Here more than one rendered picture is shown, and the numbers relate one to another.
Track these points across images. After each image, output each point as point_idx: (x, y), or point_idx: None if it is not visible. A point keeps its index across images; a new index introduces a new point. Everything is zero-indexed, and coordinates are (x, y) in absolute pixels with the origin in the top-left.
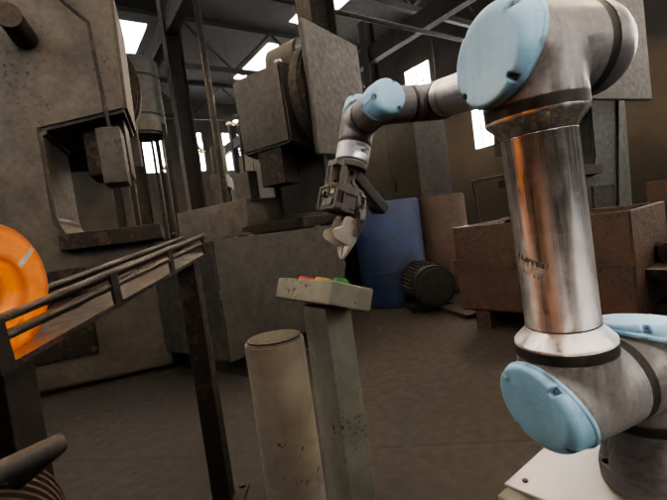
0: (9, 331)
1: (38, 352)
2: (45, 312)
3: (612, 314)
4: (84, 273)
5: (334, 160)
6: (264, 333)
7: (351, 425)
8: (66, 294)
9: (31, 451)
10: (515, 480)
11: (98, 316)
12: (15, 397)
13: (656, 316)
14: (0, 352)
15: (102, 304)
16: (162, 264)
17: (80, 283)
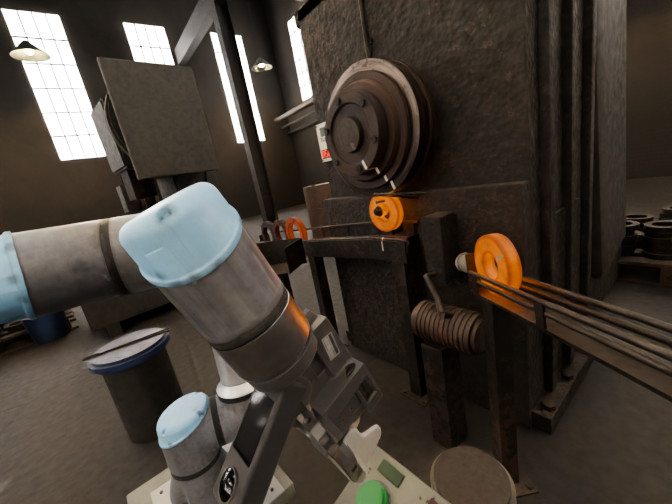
0: (477, 282)
1: (485, 299)
2: (493, 287)
3: (178, 421)
4: (582, 298)
5: (312, 313)
6: (499, 496)
7: None
8: (499, 286)
9: (437, 306)
10: (277, 491)
11: (518, 317)
12: (484, 308)
13: (169, 412)
14: (473, 286)
15: (554, 323)
16: (651, 367)
17: (511, 288)
